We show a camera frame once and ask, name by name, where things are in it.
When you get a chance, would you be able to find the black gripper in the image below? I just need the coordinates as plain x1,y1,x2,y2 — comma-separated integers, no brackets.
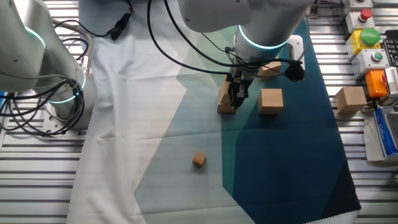
228,67,255,110

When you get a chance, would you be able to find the large wooden cube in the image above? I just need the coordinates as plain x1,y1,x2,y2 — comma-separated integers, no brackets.
257,88,284,116
334,86,368,114
257,60,283,80
217,76,233,105
216,101,238,114

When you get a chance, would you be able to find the small wooden cube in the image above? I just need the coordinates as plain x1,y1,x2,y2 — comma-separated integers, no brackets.
192,151,207,168

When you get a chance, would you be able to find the blue green white cloth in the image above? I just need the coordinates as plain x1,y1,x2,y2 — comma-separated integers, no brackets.
66,0,362,224

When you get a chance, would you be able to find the grey box green light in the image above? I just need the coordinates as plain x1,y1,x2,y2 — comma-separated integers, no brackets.
351,48,391,80

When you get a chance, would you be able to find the orange box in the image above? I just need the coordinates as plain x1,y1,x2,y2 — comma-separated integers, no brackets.
364,68,389,99

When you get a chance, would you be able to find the grey box red button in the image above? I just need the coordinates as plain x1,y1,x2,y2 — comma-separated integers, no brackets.
345,8,376,34

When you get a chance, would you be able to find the grey foil pouch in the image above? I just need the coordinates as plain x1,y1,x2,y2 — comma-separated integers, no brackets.
363,117,398,162

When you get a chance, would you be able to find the yellow box green button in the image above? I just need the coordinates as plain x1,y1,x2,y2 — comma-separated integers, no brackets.
345,27,382,60

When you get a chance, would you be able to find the blue box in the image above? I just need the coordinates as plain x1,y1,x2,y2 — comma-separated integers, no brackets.
373,107,398,158

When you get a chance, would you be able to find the grey finned device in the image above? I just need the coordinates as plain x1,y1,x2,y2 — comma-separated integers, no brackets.
382,66,398,100

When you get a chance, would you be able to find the black keyboard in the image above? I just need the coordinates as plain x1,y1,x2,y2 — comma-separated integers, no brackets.
382,29,398,68

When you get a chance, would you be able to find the thick black gripper cable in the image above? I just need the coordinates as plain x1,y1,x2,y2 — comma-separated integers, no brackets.
146,0,233,76

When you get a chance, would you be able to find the black round cable connector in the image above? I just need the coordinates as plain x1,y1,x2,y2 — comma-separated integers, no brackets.
284,63,306,83

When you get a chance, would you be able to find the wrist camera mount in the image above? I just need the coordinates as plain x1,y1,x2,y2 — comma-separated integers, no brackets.
287,34,305,71

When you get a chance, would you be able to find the black power cable with bundle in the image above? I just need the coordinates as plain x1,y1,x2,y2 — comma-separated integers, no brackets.
54,0,134,41

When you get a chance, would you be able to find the grey conduit hose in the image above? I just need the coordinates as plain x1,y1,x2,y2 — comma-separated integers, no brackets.
51,18,94,78

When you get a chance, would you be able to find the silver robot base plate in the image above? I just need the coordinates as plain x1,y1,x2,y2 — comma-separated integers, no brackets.
40,102,90,138

